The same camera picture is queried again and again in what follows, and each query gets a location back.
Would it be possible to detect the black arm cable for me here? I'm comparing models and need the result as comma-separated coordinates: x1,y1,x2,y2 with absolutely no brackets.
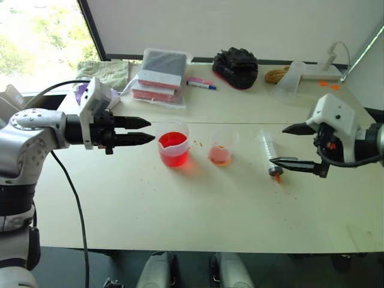
317,140,384,166
23,79,91,288

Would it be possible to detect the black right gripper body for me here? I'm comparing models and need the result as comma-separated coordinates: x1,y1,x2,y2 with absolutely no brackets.
313,122,346,163

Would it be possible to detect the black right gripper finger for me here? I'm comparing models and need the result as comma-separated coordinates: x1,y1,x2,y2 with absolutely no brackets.
281,122,315,136
270,156,329,179

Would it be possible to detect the clear plastic syringe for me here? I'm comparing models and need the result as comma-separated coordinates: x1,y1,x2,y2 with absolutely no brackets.
256,130,285,185

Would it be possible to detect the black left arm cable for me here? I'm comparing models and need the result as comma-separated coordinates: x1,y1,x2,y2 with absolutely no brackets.
23,79,91,288

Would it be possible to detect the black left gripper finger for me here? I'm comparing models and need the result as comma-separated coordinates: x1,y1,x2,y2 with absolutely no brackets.
113,131,156,148
113,116,152,130

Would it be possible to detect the grey rounded robot leg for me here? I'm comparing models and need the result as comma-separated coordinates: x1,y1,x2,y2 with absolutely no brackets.
136,251,178,288
209,252,256,288

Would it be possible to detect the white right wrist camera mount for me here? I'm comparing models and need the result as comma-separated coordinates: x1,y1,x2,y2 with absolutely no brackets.
305,93,359,163

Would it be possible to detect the small clear plastic cup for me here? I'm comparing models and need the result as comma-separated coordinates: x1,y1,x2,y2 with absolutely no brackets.
209,128,240,166

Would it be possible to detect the empty clear plastic cup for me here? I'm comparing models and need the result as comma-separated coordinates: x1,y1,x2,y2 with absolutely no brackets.
272,61,307,105

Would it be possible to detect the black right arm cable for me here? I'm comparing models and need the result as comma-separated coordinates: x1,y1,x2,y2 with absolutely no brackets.
317,140,384,166

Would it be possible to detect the bagged stack of pink notebooks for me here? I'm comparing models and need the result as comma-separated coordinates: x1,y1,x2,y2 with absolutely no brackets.
122,47,193,109

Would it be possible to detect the black window frame bar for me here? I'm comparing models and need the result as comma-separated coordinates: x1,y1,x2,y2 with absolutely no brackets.
77,0,144,62

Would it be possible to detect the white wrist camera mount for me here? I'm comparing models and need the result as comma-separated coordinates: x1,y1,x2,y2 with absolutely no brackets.
305,93,359,163
79,76,112,150

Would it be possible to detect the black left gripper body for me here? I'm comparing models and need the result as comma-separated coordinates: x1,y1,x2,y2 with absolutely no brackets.
91,109,117,155

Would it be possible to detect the beaker with red liquid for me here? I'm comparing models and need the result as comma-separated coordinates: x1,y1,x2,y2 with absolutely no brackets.
154,119,190,168

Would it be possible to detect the coil of tan rope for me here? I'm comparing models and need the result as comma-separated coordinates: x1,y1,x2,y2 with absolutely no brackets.
264,66,290,84

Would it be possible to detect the black crumpled cloth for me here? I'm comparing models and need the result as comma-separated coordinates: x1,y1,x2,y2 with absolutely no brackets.
212,46,259,91

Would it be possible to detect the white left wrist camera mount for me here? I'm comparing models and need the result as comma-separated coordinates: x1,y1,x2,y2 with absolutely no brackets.
79,76,112,150

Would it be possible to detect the pink and blue marker pen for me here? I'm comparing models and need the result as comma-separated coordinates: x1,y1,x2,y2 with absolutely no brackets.
186,77,218,91

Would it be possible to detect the green folded towel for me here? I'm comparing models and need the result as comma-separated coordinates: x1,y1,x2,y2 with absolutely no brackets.
76,59,130,92

